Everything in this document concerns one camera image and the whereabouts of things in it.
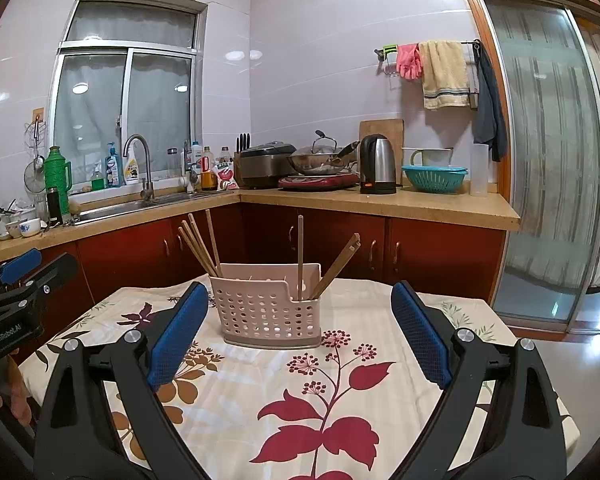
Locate black knife block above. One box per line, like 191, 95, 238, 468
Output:
234, 133, 250, 188

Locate steel electric kettle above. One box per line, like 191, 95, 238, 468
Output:
358, 133, 396, 194

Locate wooden countertop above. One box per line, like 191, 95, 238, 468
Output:
0, 188, 520, 262

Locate red kitchen cabinets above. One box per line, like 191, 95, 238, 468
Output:
9, 202, 507, 351

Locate white spray bottle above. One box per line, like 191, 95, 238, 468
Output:
123, 148, 140, 185

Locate pink rubber glove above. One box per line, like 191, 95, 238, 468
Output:
396, 44, 422, 80

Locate glass sliding door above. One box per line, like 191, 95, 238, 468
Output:
467, 0, 600, 337

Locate floral tablecloth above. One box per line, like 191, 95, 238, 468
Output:
18, 274, 581, 480

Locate small green soap bottle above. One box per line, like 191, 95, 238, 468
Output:
91, 162, 106, 191

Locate pink perforated utensil holder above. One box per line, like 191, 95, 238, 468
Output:
210, 263, 322, 350

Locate wooden cutting board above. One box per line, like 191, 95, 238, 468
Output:
358, 118, 404, 185

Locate steel kitchen faucet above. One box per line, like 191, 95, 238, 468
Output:
122, 133, 157, 202

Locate blue detergent bottle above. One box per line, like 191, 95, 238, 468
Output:
105, 142, 122, 188

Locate orange oil bottle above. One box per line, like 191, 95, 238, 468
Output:
200, 146, 219, 192

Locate red white snack bag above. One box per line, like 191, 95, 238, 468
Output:
214, 159, 239, 191

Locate black rice cooker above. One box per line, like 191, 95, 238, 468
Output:
234, 141, 297, 188

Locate teal plastic colander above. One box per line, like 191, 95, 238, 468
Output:
402, 166, 468, 194

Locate white plastic cup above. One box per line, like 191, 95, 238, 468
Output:
469, 143, 490, 196

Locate dark grey hanging cloth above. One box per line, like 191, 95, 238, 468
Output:
472, 39, 508, 162

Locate person's left hand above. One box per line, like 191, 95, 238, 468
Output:
0, 356, 32, 427

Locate steel wok with lid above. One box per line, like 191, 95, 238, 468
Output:
288, 130, 360, 177

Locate red induction cooktop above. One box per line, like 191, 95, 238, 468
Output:
278, 172, 358, 192

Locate green thermos jug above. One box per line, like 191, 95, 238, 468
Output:
44, 145, 73, 217

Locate window with frame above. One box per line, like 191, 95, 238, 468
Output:
48, 0, 206, 193

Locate yellow hanging towel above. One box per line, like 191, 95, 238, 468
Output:
418, 40, 470, 110

